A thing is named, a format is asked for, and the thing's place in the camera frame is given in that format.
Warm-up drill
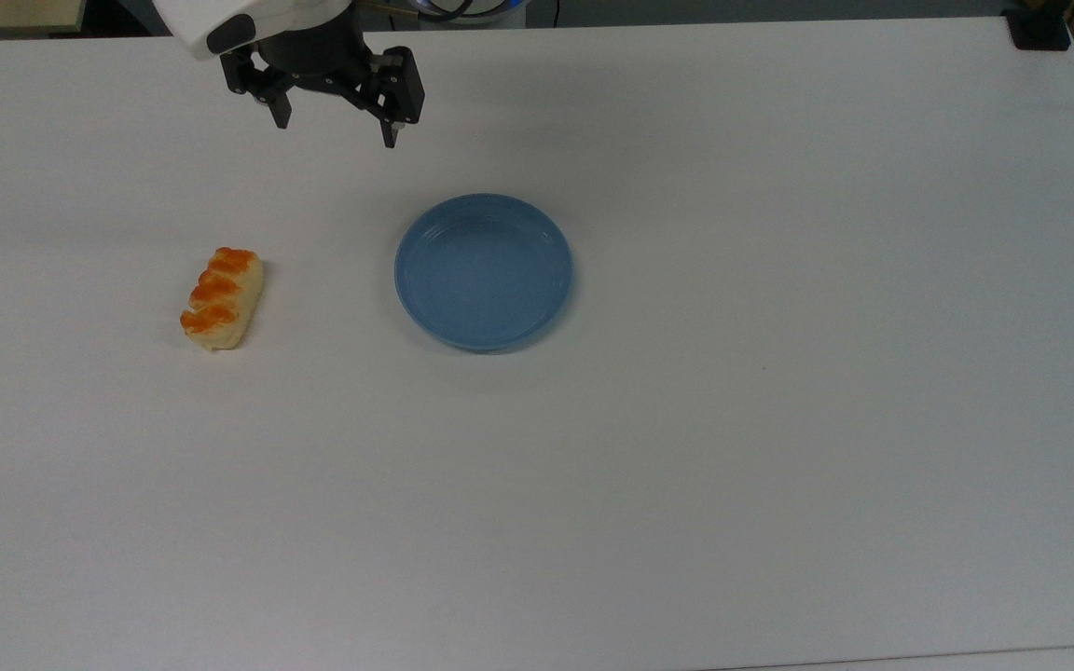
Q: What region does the beige box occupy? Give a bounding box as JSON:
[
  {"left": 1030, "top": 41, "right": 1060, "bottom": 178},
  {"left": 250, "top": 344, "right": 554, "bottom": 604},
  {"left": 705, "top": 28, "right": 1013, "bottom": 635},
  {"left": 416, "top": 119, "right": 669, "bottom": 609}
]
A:
[{"left": 0, "top": 0, "right": 92, "bottom": 38}]

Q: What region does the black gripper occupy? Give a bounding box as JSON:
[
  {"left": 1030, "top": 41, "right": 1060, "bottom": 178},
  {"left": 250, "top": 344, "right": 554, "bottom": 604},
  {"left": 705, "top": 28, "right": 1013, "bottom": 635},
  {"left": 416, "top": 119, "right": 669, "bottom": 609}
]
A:
[{"left": 219, "top": 13, "right": 427, "bottom": 150}]

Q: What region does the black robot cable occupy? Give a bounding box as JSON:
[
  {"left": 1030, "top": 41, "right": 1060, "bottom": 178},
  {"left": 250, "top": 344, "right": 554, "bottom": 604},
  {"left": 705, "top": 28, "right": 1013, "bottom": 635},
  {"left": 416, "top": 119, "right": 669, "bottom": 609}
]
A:
[{"left": 362, "top": 0, "right": 512, "bottom": 21}]

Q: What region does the black table clamp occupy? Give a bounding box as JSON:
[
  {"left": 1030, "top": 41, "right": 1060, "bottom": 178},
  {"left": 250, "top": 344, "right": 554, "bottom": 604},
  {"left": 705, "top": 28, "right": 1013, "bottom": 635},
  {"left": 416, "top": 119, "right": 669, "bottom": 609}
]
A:
[{"left": 1007, "top": 4, "right": 1074, "bottom": 53}]

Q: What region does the blue round plate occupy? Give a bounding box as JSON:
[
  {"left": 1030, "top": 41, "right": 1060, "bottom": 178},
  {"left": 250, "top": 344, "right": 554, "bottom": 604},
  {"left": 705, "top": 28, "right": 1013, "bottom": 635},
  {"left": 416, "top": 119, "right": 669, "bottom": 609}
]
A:
[{"left": 393, "top": 193, "right": 575, "bottom": 354}]

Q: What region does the toy bread with orange glaze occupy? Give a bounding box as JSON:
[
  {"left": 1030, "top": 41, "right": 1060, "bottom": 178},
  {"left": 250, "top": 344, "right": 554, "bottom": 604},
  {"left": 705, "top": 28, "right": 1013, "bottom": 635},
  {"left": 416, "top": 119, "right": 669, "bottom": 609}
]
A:
[{"left": 179, "top": 246, "right": 266, "bottom": 353}]

